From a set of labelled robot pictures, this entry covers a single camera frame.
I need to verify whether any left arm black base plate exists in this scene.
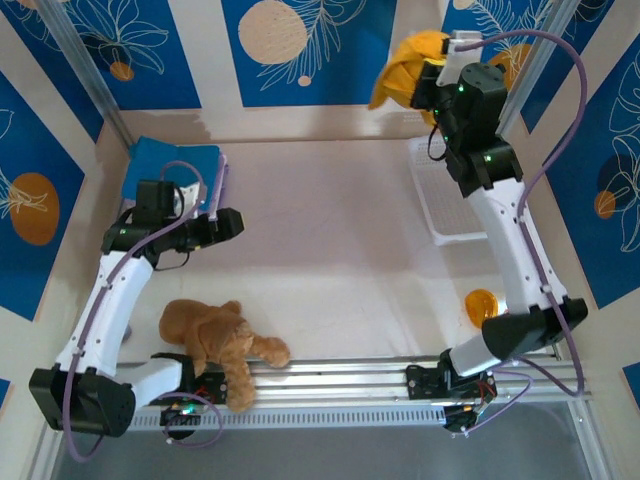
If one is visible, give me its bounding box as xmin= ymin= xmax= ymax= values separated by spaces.
xmin=149 ymin=370 xmax=227 ymax=407

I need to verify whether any white table cover sheet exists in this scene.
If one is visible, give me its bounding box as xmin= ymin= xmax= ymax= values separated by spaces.
xmin=94 ymin=138 xmax=551 ymax=362

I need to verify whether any left white camera mount bracket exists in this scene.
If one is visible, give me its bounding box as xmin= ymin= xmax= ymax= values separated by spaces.
xmin=174 ymin=182 xmax=209 ymax=217

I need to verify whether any white slotted cable duct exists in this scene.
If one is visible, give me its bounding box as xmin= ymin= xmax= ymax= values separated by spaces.
xmin=130 ymin=405 xmax=447 ymax=432

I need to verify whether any aluminium cross rail frame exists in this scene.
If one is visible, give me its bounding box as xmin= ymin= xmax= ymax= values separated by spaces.
xmin=114 ymin=355 xmax=594 ymax=402

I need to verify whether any folded blue t-shirt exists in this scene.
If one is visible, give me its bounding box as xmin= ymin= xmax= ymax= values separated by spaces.
xmin=122 ymin=135 xmax=224 ymax=217

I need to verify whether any white perforated plastic basket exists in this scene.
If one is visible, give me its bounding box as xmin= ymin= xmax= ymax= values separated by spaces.
xmin=407 ymin=137 xmax=495 ymax=247

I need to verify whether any brown plush teddy bear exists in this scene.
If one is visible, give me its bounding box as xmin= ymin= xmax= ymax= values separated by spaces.
xmin=158 ymin=298 xmax=292 ymax=414

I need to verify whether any orange and white cup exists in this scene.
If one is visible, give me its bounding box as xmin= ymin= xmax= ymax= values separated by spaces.
xmin=464 ymin=288 xmax=500 ymax=331

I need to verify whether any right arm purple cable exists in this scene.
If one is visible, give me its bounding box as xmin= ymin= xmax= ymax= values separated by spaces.
xmin=452 ymin=29 xmax=589 ymax=439

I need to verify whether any yellow t-shirt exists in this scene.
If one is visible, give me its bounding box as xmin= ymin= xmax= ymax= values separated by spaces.
xmin=368 ymin=29 xmax=450 ymax=129

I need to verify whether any black controller box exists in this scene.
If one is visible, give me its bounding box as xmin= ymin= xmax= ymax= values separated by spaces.
xmin=159 ymin=403 xmax=204 ymax=441
xmin=442 ymin=403 xmax=484 ymax=435

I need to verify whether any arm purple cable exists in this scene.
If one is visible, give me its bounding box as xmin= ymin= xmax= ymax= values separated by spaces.
xmin=63 ymin=160 xmax=225 ymax=464
xmin=452 ymin=29 xmax=589 ymax=439

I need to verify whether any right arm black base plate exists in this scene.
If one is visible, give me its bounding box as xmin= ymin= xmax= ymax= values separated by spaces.
xmin=405 ymin=363 xmax=497 ymax=402

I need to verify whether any right white camera mount bracket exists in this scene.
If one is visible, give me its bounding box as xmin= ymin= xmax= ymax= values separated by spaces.
xmin=436 ymin=49 xmax=467 ymax=87

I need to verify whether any left black controller box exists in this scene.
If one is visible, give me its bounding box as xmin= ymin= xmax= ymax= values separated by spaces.
xmin=159 ymin=403 xmax=204 ymax=441

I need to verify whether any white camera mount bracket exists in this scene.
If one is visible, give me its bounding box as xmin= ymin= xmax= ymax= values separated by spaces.
xmin=174 ymin=182 xmax=209 ymax=217
xmin=436 ymin=49 xmax=467 ymax=87

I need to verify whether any right black controller box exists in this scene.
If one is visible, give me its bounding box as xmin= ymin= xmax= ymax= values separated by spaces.
xmin=442 ymin=403 xmax=484 ymax=435

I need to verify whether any aluminium corner post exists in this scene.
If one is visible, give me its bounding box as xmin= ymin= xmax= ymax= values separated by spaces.
xmin=37 ymin=0 xmax=135 ymax=149
xmin=497 ymin=0 xmax=574 ymax=141

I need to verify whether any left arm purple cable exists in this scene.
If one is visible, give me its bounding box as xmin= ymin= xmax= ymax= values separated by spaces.
xmin=63 ymin=160 xmax=225 ymax=464

